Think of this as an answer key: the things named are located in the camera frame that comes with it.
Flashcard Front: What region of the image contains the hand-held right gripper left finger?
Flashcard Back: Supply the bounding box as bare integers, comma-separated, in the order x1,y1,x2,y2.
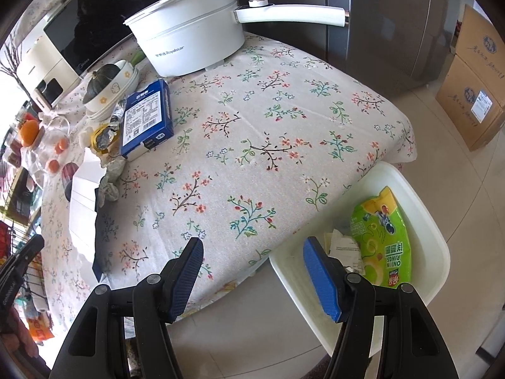
48,238,206,379

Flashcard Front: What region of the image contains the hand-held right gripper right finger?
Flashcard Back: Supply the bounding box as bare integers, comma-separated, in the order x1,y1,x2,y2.
303,236,460,379

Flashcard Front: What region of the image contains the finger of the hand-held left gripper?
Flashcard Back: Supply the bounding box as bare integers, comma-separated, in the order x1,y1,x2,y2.
0,234,45,285

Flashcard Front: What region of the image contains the white paper receipt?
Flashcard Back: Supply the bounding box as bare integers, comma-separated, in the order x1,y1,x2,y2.
324,228,365,275

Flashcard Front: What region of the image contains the green snack bag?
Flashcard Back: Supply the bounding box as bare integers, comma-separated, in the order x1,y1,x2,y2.
349,186,413,288

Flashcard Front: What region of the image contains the white plastic bin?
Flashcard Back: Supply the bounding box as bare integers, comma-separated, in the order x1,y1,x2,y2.
268,161,451,358

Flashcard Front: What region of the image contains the person's left hand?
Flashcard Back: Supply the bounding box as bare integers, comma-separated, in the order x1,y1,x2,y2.
0,311,25,350

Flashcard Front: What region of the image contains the orange plastic bag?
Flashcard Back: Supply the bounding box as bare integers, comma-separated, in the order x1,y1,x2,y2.
26,312,56,344

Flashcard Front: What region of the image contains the white flat box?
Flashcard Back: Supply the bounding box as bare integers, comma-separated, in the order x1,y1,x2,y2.
68,154,103,281

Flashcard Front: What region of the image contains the glass jar with wooden lid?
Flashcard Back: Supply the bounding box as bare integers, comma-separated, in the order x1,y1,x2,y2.
24,116,74,182

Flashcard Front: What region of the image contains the crumpled white tissue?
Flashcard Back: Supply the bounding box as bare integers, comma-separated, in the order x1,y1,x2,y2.
97,157,127,208

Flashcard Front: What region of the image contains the large orange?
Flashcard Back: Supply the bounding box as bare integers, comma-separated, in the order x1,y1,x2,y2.
18,119,41,145

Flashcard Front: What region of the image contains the yellow wrapper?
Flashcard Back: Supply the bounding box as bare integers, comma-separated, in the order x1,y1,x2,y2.
90,123,121,154

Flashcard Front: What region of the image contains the blue box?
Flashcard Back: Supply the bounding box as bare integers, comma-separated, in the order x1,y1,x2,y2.
119,79,175,161

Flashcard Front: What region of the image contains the clear plastic wrapper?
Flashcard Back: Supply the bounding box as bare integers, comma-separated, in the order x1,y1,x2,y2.
110,100,127,127

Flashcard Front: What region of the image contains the white flower print bowl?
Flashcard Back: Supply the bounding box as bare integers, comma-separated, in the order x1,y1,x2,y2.
82,60,132,113

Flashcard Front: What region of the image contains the dark green pumpkin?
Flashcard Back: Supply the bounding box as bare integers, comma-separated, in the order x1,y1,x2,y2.
86,63,121,101

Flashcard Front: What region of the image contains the stack of white bowls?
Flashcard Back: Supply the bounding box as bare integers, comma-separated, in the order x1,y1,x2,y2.
87,67,140,121

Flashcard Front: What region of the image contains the cardboard box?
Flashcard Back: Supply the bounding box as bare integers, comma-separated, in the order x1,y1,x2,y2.
450,4,505,83
435,53,505,151

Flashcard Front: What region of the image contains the black microwave oven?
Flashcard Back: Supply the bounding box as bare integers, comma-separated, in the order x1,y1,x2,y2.
41,0,233,81

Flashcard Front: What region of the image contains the white electric cooking pot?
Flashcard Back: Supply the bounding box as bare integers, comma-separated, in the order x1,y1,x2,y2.
123,0,350,77

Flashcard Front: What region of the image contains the grey refrigerator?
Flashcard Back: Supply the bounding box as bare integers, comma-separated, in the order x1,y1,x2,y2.
233,0,466,91

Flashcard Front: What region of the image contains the black wire rack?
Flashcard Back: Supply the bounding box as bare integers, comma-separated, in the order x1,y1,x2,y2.
0,189,44,304

